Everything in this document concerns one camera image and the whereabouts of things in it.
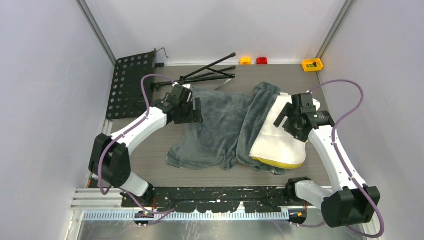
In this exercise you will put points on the aluminium rail with ruler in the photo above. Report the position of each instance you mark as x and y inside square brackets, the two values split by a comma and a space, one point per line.
[101, 207]

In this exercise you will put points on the white yellow black pillow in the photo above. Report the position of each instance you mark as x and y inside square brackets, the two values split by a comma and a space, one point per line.
[274, 146]

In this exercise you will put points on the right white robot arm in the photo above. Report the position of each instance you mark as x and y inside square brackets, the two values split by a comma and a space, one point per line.
[338, 172]

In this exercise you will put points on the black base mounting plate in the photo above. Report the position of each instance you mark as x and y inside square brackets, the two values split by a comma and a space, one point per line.
[216, 199]

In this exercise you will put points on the black perforated music stand tray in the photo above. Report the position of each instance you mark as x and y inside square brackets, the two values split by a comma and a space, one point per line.
[126, 97]

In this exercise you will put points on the grey fluffy pillowcase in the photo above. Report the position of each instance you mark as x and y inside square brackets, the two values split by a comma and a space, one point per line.
[231, 123]

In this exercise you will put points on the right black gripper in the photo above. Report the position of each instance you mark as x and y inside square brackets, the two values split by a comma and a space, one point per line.
[298, 134]

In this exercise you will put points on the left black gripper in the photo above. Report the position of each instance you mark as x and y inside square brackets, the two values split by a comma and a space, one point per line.
[194, 116]

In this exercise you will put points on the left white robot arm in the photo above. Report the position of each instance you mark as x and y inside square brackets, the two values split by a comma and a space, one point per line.
[110, 157]

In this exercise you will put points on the yellow toy block with knob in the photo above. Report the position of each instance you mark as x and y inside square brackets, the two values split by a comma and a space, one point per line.
[312, 65]

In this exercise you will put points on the orange toy brick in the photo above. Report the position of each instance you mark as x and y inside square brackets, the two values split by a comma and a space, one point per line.
[245, 61]

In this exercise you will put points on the black folding tripod stand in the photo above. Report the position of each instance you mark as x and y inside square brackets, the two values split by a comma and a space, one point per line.
[203, 74]

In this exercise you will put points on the red toy brick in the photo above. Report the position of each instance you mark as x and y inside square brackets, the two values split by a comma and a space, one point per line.
[262, 61]

